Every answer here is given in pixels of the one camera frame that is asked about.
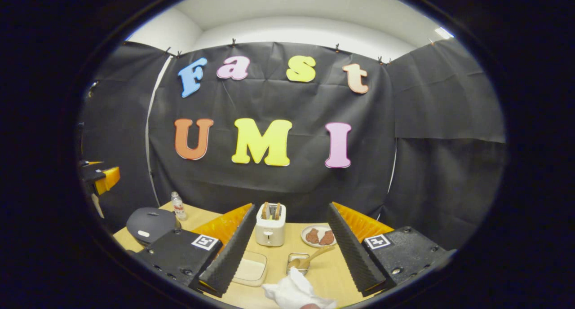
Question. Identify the ceiling light panel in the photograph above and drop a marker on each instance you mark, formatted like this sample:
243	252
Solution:
444	33

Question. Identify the white toaster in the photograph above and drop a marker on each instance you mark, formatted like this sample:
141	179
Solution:
270	232

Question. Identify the brown meat piece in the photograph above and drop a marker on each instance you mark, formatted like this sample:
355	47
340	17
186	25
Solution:
312	236
327	238

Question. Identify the round beige plate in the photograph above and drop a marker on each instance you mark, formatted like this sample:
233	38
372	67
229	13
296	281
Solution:
320	227

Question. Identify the dark grey rice cooker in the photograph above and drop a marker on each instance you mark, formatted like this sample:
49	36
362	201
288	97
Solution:
150	221

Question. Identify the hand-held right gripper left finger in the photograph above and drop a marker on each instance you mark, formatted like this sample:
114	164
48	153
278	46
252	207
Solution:
229	255

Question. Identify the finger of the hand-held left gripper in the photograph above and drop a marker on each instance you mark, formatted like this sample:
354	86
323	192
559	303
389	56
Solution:
95	162
108	179

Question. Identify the black backdrop cloth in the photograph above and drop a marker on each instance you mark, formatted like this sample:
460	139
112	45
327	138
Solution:
449	187

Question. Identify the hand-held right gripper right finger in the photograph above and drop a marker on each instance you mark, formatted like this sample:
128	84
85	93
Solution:
352	255

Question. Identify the toasted bread slice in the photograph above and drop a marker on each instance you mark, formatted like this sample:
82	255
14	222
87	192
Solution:
265	210
277	211

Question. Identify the clear square chopstick holder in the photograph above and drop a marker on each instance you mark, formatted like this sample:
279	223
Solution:
289	266

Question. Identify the white crumpled cloth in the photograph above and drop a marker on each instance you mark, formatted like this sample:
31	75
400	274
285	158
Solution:
292	291

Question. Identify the wooden spoon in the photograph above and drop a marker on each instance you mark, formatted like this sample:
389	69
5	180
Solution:
319	253

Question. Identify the small clear plastic bottle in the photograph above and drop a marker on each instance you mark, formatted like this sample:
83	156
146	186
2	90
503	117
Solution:
179	208

